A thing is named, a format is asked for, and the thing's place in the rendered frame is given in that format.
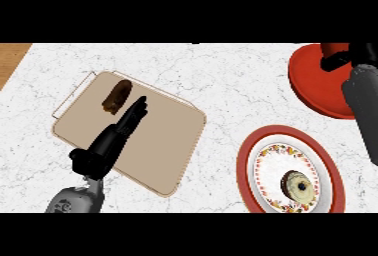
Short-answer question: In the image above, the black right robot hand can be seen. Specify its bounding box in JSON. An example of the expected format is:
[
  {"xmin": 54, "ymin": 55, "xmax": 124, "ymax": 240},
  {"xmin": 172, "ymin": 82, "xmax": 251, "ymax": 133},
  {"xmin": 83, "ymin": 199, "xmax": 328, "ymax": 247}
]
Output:
[{"xmin": 319, "ymin": 42, "xmax": 378, "ymax": 73}]

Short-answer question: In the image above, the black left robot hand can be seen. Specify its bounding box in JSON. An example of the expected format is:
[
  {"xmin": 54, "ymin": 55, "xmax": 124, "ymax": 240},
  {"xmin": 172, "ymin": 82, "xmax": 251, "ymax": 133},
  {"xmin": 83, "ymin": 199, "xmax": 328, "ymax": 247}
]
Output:
[{"xmin": 68, "ymin": 95, "xmax": 151, "ymax": 181}]

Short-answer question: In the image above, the red bowl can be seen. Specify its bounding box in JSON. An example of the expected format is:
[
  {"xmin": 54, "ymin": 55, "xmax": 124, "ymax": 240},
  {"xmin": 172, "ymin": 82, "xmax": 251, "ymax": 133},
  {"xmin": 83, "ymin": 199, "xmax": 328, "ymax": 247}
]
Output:
[{"xmin": 287, "ymin": 42, "xmax": 359, "ymax": 121}]

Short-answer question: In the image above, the red-rimmed floral plate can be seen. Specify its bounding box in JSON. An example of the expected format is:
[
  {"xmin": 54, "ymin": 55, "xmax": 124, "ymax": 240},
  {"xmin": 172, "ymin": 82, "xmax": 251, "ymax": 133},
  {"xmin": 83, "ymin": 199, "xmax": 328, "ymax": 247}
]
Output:
[{"xmin": 235, "ymin": 124, "xmax": 347, "ymax": 214}]

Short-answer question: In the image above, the yellow bell pepper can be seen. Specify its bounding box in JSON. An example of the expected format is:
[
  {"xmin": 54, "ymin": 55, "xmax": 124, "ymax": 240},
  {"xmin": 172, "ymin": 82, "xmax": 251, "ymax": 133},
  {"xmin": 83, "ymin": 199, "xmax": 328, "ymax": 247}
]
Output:
[{"xmin": 280, "ymin": 169, "xmax": 318, "ymax": 205}]

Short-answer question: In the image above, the beige cutting board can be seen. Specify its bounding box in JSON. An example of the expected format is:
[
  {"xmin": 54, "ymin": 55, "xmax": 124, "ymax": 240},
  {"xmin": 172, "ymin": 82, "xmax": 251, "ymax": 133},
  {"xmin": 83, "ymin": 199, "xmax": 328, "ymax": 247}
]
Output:
[{"xmin": 51, "ymin": 70, "xmax": 209, "ymax": 199}]

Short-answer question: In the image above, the dark brown oblong food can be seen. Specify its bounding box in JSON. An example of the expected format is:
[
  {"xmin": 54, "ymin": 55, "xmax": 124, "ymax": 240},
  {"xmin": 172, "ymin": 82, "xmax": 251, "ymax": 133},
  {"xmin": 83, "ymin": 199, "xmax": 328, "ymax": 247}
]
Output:
[{"xmin": 101, "ymin": 79, "xmax": 135, "ymax": 116}]

